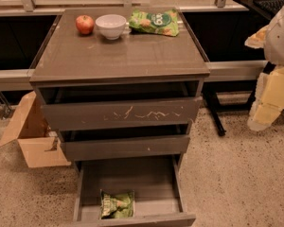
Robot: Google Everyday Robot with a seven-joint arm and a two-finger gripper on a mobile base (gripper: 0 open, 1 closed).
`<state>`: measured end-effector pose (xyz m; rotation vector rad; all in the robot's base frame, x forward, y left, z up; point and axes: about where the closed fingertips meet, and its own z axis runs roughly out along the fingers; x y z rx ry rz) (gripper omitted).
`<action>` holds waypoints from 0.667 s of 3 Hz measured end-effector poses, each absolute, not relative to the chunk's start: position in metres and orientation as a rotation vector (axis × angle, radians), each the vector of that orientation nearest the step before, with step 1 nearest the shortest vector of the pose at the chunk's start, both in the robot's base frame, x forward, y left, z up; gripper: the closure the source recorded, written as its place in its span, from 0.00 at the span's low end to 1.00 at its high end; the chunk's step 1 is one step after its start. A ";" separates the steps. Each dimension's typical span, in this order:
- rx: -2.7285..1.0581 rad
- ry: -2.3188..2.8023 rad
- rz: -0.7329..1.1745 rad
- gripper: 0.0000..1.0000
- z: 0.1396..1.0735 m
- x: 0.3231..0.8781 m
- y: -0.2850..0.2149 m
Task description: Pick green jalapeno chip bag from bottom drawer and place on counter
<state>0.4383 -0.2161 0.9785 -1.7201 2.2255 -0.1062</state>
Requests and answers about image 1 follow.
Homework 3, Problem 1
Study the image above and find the grey top drawer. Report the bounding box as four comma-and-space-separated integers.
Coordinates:
37, 80, 204, 131

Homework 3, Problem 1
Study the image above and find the red apple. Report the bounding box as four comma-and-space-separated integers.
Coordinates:
76, 15, 95, 35

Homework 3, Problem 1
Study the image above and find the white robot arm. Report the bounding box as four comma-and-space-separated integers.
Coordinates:
245, 6, 284, 131

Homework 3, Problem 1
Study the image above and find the brown cardboard box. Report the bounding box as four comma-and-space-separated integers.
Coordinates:
0, 92, 71, 168

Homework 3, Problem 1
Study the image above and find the grey bottom drawer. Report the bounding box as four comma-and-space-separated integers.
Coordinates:
73, 156, 195, 227

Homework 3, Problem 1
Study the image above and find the grey middle drawer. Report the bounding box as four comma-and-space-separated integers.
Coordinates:
62, 124, 189, 161

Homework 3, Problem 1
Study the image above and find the grey drawer cabinet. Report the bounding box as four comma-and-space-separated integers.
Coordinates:
28, 6, 211, 227

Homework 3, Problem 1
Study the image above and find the green jalapeno chip bag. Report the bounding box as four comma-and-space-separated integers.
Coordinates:
99, 190, 135, 219

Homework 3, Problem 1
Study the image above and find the grey drawer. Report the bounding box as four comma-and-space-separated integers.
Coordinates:
62, 124, 189, 161
73, 156, 195, 227
37, 80, 204, 131

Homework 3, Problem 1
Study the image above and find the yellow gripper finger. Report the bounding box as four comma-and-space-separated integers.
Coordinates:
244, 26, 268, 49
247, 100, 283, 131

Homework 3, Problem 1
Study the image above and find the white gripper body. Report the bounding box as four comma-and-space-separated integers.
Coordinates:
259, 66, 284, 110

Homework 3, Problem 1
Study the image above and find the green snack bag on counter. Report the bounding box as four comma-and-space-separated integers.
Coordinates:
129, 9, 179, 37

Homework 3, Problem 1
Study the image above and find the white ceramic bowl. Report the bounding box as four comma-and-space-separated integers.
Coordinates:
96, 14, 127, 40

